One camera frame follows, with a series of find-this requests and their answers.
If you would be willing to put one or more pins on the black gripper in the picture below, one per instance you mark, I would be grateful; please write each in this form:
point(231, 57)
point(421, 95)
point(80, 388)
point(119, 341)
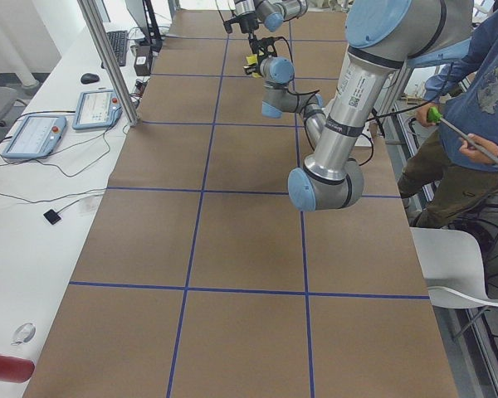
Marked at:
point(253, 67)

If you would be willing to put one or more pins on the yellow plastic cup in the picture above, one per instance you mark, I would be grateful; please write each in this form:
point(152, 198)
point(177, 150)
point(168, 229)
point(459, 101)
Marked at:
point(252, 64)

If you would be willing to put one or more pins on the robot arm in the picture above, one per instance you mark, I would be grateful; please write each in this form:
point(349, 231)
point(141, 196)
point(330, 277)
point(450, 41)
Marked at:
point(250, 14)
point(383, 37)

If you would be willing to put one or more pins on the person's left hand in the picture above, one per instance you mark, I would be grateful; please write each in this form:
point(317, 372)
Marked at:
point(421, 114)

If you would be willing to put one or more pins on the person's right hand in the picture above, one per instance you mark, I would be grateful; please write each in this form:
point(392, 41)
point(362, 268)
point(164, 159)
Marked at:
point(473, 152)

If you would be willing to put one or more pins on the brown box on desk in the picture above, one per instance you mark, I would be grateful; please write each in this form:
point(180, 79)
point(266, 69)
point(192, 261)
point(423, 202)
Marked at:
point(143, 60)

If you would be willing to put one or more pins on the monitor on stand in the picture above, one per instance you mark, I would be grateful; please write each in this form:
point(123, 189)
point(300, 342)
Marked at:
point(144, 16)

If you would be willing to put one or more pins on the black keyboard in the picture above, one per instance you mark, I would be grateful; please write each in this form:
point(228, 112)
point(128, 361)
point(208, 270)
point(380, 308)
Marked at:
point(119, 44)

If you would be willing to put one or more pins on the teach pendant far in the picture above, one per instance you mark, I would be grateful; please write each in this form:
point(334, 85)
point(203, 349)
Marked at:
point(97, 109)

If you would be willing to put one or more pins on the teach pendant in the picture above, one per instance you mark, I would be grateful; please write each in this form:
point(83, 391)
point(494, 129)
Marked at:
point(36, 137)
point(97, 109)

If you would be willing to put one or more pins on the black computer mouse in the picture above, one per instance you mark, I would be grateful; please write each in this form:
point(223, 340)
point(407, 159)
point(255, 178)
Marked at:
point(89, 78)

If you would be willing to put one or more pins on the person in blue hoodie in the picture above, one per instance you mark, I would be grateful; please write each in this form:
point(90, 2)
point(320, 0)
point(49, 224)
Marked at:
point(462, 184)

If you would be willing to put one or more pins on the teach pendant near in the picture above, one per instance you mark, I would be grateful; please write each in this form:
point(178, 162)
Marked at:
point(36, 137)

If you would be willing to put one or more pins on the small black square device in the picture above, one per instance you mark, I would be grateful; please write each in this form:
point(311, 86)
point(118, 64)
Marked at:
point(52, 216)

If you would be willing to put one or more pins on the white chair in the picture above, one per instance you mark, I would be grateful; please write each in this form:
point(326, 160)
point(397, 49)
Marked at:
point(453, 270)

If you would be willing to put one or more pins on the clear plastic bag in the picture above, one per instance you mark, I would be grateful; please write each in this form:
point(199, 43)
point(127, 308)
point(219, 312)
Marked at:
point(23, 334)

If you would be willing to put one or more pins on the red cylinder object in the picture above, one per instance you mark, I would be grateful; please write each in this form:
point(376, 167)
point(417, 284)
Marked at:
point(15, 369)

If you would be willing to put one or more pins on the aluminium frame post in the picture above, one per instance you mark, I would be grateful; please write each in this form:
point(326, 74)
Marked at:
point(96, 28)

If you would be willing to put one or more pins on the grey rod green handle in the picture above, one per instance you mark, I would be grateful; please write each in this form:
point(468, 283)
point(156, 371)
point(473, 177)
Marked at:
point(435, 116)

